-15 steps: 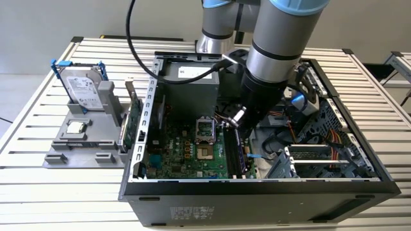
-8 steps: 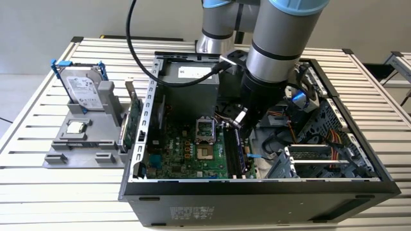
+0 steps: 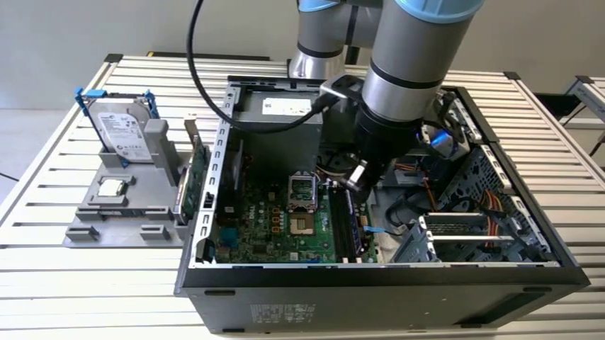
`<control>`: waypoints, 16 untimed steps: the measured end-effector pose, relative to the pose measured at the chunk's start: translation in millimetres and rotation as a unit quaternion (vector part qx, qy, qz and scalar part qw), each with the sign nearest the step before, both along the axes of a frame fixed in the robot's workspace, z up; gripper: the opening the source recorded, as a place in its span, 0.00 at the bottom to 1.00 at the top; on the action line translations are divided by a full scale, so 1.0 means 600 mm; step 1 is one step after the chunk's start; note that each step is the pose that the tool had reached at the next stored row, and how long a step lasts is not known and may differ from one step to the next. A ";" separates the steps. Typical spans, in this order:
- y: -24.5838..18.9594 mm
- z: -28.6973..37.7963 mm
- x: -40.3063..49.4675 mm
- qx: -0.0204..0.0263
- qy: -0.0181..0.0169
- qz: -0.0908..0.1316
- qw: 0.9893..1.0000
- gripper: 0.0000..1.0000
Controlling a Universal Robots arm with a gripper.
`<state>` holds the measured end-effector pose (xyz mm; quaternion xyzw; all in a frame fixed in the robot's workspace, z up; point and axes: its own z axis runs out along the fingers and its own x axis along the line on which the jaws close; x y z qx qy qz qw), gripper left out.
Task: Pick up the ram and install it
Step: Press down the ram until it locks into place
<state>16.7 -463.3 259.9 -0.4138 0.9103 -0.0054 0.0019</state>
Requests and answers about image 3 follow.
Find green motherboard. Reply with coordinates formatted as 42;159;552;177
215;176;380;265

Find perforated metal disk cage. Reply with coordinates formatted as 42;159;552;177
390;211;527;264

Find hard disk in blue carrier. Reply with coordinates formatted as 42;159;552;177
74;89;161;167

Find CPU socket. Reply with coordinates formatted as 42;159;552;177
289;211;317;237

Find blue tab data cable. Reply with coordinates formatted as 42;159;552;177
361;224;408;235

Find grey power supply unit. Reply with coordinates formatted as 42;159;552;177
234;90;325;178

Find RAM memory stick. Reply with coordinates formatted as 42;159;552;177
76;209;170;217
345;188;369;256

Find small silver camera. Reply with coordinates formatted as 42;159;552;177
338;165;374;194

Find black open PC case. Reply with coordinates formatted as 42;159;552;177
174;74;592;336

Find grey parts rack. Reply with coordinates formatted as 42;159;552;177
60;120;190;251

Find silver CPU chip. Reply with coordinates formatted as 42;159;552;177
95;179;129;198

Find metal socket cover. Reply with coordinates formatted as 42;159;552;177
286;172;318;210

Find thick black cable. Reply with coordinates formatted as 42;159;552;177
186;0;340;135

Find black RAM slot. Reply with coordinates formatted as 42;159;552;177
340;187;357;265
329;184;346;265
334;184;352;265

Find orange yellow power wires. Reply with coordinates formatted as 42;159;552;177
477;189;505;256

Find metal slat side table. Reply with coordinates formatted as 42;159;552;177
560;74;605;130

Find green graphics card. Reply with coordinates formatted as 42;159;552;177
173;113;213;227

